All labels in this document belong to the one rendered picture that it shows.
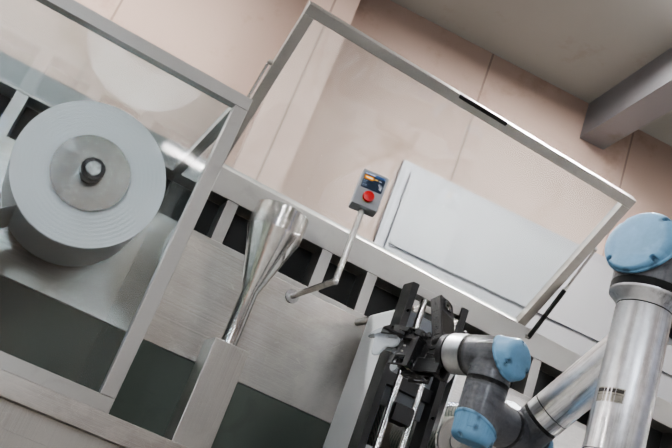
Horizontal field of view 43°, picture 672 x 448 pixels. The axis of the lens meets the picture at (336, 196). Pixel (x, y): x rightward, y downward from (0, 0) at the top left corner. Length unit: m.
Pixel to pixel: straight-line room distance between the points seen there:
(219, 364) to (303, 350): 0.41
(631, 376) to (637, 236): 0.22
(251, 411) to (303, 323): 0.27
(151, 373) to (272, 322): 0.35
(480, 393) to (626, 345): 0.27
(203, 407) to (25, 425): 0.52
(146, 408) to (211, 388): 0.28
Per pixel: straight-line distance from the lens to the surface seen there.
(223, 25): 5.68
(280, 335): 2.34
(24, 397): 1.57
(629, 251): 1.41
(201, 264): 2.30
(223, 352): 2.01
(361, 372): 2.24
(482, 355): 1.52
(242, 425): 2.30
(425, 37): 6.10
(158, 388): 2.24
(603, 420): 1.34
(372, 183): 2.17
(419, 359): 1.63
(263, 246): 2.07
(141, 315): 1.67
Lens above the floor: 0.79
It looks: 22 degrees up
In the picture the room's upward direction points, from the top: 22 degrees clockwise
